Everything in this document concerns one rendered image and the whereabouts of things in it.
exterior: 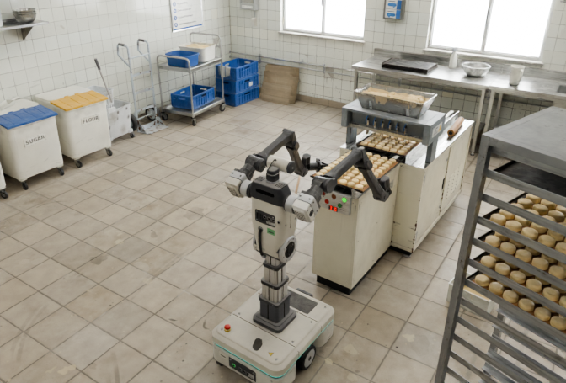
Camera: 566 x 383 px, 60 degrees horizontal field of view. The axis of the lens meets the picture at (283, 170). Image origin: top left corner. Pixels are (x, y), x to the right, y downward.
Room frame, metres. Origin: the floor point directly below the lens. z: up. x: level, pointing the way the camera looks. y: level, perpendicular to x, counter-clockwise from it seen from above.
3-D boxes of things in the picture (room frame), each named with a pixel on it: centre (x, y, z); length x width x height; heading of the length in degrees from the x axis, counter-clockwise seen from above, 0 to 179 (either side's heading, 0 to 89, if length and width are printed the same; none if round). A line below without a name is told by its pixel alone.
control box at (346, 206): (2.92, -0.35, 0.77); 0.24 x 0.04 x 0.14; 55
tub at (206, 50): (7.02, 1.22, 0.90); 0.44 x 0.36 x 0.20; 66
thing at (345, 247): (3.22, -0.56, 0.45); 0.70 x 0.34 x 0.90; 145
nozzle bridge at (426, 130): (3.64, -0.85, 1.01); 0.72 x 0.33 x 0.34; 55
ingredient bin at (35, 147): (4.82, 2.75, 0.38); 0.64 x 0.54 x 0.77; 56
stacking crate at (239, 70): (7.62, 0.73, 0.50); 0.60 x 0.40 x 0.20; 149
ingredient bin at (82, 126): (5.37, 2.40, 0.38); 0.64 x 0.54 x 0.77; 55
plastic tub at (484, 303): (2.81, -1.37, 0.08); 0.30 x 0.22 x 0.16; 48
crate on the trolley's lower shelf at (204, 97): (6.86, 1.30, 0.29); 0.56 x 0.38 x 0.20; 155
